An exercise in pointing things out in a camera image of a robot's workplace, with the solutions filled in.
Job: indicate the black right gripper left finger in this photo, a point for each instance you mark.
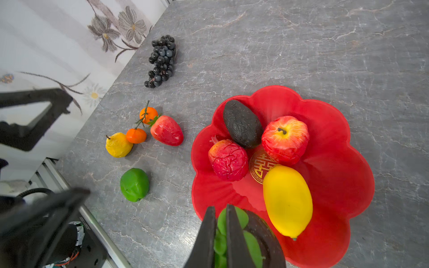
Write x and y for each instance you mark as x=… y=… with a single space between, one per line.
x=202 y=254

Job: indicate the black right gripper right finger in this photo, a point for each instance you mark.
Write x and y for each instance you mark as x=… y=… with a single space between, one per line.
x=238 y=255

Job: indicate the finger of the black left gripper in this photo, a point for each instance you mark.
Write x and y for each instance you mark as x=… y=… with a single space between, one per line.
x=43 y=234
x=25 y=137

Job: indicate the dark brown avocado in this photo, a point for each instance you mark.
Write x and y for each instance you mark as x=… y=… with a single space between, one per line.
x=264 y=248

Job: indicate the yellow lemon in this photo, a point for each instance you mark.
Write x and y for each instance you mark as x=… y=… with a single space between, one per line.
x=117 y=145
x=288 y=201

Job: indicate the dark red wrinkled fruit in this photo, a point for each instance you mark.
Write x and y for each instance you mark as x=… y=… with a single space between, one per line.
x=228 y=159

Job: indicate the green lime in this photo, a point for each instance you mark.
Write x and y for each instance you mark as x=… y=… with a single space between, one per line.
x=134 y=184

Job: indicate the red apple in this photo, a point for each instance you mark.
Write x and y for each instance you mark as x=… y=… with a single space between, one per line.
x=285 y=140

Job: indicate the red flower-shaped plate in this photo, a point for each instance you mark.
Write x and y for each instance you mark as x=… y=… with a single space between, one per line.
x=340 y=180

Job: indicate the black avocado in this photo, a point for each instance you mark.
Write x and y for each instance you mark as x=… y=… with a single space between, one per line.
x=242 y=124

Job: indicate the red strawberry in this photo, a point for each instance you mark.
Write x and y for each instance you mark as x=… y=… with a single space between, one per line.
x=166 y=130

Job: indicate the orange tangerine lower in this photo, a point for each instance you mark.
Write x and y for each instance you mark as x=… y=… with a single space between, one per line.
x=136 y=135

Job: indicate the orange tangerine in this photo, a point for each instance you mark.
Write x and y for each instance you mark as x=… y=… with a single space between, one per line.
x=136 y=135
x=147 y=115

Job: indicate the orange tangerine upper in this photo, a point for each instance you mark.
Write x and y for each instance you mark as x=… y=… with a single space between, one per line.
x=147 y=115

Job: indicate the black grape bunch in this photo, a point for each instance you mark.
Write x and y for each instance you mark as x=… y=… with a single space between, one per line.
x=163 y=59

